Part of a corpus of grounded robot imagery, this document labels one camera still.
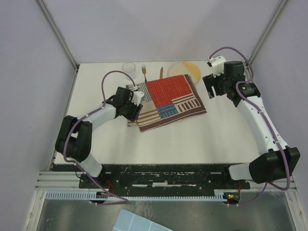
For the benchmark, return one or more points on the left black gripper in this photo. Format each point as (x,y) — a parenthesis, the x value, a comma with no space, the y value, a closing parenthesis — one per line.
(134,115)

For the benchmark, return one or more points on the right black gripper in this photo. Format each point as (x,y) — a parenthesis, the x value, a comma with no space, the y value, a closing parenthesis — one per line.
(210,81)

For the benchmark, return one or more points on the patchwork patterned placemat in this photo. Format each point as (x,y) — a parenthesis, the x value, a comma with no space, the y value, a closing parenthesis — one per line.
(167,100)

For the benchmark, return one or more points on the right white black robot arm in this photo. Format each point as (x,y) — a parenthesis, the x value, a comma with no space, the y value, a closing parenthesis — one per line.
(276,159)

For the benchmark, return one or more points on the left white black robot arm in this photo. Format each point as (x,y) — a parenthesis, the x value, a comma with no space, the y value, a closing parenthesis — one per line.
(75,136)

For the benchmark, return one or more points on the cream yellow ceramic plate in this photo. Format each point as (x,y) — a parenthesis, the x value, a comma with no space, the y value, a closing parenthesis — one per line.
(185,68)

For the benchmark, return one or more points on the clear drinking glass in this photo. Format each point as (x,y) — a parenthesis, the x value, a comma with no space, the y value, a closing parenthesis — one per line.
(130,69)

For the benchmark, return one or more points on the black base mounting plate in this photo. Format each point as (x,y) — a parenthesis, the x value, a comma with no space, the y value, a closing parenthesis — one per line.
(121,177)

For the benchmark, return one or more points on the blue tiled board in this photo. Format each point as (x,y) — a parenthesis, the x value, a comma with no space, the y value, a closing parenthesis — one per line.
(128,221)

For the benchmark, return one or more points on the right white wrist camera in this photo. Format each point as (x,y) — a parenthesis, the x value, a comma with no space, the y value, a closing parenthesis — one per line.
(217,65)

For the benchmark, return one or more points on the green handled fork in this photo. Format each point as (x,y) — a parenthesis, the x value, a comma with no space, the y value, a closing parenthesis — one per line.
(144,72)

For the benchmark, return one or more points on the aluminium front frame rail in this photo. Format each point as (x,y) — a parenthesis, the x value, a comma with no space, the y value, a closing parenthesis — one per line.
(69,181)

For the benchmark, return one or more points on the right aluminium frame post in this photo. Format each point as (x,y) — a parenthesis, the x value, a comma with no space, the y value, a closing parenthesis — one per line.
(270,25)

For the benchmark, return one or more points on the aluminium frame post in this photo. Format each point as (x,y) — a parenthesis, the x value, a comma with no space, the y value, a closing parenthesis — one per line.
(57,32)
(270,25)

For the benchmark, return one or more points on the left aluminium frame post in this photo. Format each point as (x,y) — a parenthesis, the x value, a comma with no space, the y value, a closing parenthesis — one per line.
(57,32)

